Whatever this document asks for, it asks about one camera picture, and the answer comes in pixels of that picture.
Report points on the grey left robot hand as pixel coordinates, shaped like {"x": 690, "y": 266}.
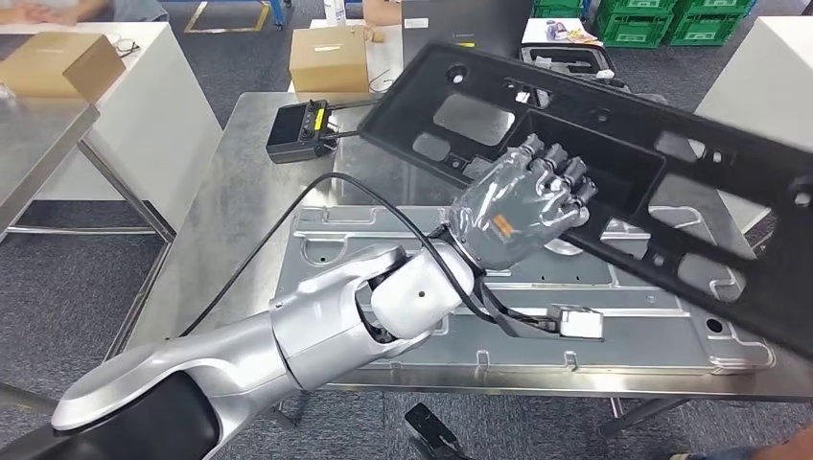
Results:
{"x": 508, "y": 216}

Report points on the black plastic plate frame part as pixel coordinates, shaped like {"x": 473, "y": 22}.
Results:
{"x": 397, "y": 114}

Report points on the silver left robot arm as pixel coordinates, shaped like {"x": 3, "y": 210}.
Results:
{"x": 317, "y": 330}

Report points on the stainless steel workbench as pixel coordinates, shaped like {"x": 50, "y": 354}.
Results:
{"x": 254, "y": 190}

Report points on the black foam case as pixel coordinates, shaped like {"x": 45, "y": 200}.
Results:
{"x": 571, "y": 60}

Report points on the large pressed aluminium plate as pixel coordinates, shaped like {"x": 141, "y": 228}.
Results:
{"x": 635, "y": 343}

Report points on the colourful small packet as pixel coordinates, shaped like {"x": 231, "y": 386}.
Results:
{"x": 571, "y": 33}

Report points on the dark grey flat box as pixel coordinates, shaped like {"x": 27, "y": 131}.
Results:
{"x": 470, "y": 25}

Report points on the green plastic crate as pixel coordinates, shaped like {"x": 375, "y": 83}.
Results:
{"x": 562, "y": 9}
{"x": 635, "y": 28}
{"x": 705, "y": 25}

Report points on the black robot foot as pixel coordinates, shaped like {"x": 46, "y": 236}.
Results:
{"x": 432, "y": 435}

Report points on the black remote controller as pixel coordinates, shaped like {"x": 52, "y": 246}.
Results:
{"x": 292, "y": 130}

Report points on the brown cardboard box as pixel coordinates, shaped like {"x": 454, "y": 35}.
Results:
{"x": 327, "y": 60}
{"x": 57, "y": 63}

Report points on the person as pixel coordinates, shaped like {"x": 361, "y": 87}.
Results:
{"x": 38, "y": 11}
{"x": 381, "y": 11}
{"x": 787, "y": 447}

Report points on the white bottle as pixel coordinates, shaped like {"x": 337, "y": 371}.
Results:
{"x": 335, "y": 11}

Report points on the white cabinet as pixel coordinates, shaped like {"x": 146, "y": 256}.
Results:
{"x": 762, "y": 76}

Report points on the black eyeglasses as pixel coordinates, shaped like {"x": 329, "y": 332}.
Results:
{"x": 126, "y": 47}

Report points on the stainless steel table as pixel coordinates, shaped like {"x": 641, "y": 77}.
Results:
{"x": 38, "y": 146}

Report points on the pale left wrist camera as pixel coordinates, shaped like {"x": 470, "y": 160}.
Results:
{"x": 581, "y": 324}

